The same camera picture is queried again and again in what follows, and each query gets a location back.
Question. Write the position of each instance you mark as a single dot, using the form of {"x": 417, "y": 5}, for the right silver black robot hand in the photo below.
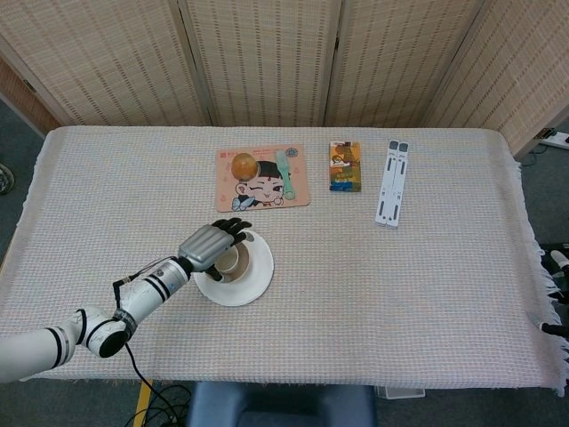
{"x": 561, "y": 260}

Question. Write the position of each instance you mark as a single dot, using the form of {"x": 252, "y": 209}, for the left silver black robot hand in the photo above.
{"x": 206, "y": 247}

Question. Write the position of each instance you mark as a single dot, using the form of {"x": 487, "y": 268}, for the white paper cup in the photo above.
{"x": 233, "y": 262}

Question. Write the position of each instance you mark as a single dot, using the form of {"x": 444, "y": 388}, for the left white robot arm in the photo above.
{"x": 133, "y": 298}

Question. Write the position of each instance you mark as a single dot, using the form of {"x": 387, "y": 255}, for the white paper plate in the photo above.
{"x": 231, "y": 295}

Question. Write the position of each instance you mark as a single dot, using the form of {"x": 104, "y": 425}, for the orange translucent cup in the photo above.
{"x": 244, "y": 165}

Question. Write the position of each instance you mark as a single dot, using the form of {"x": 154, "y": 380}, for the pink cartoon mouse pad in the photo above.
{"x": 289, "y": 178}

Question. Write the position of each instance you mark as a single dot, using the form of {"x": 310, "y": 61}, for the mint green spoon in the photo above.
{"x": 284, "y": 171}

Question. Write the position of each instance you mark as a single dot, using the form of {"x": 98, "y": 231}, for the white power strip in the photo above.
{"x": 558, "y": 139}

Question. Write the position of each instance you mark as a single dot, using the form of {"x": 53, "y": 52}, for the colourful printed box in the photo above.
{"x": 346, "y": 166}

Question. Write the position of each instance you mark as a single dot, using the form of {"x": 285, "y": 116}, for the blue seat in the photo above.
{"x": 280, "y": 405}

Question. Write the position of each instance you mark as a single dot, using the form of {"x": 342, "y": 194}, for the pale woven tablecloth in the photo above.
{"x": 378, "y": 289}

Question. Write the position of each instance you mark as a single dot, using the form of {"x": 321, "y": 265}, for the white folding laptop stand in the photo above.
{"x": 393, "y": 187}

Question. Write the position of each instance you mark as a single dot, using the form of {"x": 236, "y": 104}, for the woven folding screen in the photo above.
{"x": 266, "y": 58}

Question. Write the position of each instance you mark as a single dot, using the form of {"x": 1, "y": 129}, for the clear plastic box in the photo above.
{"x": 400, "y": 392}

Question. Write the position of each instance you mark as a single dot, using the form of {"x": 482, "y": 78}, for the grey shoe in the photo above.
{"x": 5, "y": 178}

